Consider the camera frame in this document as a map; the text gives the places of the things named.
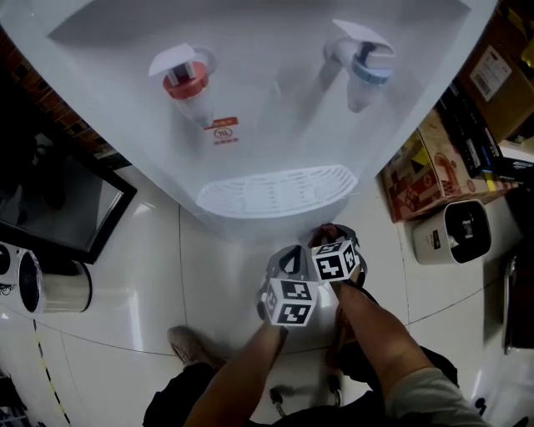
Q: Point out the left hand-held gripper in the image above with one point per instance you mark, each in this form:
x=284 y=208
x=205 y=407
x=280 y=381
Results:
x=292 y=306

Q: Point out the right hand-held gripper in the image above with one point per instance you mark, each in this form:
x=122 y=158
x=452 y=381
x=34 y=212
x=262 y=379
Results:
x=334 y=264

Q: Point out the brown cloth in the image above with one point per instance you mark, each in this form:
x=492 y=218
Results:
x=321 y=237

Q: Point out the white water dispenser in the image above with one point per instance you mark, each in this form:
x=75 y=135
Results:
x=271 y=137

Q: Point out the person's right forearm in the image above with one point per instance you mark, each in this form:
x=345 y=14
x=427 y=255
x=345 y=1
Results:
x=375 y=333

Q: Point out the person's left forearm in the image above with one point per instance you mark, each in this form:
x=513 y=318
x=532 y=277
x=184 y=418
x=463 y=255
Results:
x=233 y=375

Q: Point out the white square trash bin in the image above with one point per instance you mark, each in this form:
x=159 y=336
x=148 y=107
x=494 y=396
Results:
x=429 y=242

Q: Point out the red printed cardboard box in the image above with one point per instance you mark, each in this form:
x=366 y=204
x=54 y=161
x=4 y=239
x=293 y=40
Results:
x=417 y=179

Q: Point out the person's left shoe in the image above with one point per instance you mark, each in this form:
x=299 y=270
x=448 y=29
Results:
x=192 y=346

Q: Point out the black rolling stool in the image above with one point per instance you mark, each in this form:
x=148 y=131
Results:
x=278 y=396

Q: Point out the black box blue print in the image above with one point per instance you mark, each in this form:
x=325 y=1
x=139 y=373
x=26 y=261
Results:
x=467 y=133

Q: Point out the person's black shorts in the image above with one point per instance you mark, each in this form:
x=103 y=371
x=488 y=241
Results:
x=175 y=400

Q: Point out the black box white print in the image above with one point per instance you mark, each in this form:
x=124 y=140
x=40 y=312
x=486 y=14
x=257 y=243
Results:
x=513 y=169

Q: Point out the person's grey shirt sleeve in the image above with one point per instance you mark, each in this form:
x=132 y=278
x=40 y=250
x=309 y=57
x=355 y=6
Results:
x=438 y=404

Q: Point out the cardboard box white label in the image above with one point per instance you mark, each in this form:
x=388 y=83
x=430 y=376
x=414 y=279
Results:
x=496 y=75

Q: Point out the steel trash can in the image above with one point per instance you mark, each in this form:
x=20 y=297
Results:
x=67 y=287

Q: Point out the black framed glass door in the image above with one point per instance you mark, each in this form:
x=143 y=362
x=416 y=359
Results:
x=62 y=200

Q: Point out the yellow black floor tape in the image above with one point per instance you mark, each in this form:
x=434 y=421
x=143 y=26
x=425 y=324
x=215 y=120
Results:
x=47 y=373

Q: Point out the white round device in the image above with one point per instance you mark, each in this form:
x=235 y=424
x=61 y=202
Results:
x=8 y=260

